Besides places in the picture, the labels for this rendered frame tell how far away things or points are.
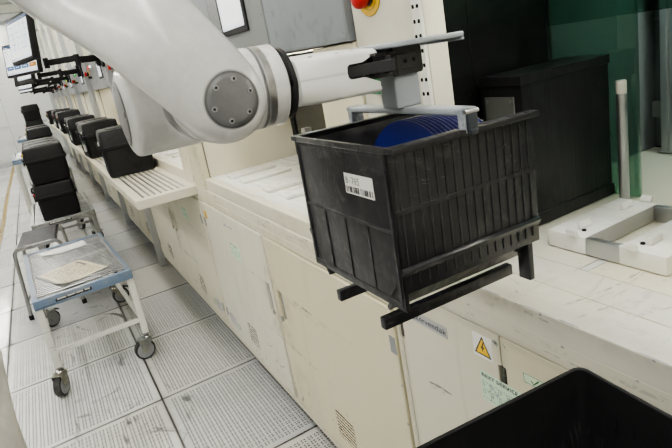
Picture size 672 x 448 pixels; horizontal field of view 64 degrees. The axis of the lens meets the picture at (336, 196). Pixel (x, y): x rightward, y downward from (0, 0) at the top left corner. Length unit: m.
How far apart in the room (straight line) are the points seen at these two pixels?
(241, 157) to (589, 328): 1.79
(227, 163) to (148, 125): 1.83
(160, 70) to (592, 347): 0.62
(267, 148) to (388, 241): 1.85
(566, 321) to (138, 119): 0.60
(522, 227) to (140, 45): 0.45
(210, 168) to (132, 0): 1.88
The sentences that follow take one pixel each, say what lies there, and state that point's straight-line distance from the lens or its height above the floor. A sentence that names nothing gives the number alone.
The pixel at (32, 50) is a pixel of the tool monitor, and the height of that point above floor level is 1.55.
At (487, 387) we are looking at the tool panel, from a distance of 1.02.
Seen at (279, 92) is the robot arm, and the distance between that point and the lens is 0.55.
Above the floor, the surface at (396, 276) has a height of 1.04.
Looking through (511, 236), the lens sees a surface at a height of 1.03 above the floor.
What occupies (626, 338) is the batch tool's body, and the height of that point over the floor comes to 0.87.
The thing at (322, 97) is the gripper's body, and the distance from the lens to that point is 0.56.
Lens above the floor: 1.28
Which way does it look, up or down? 15 degrees down
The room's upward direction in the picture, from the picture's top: 10 degrees counter-clockwise
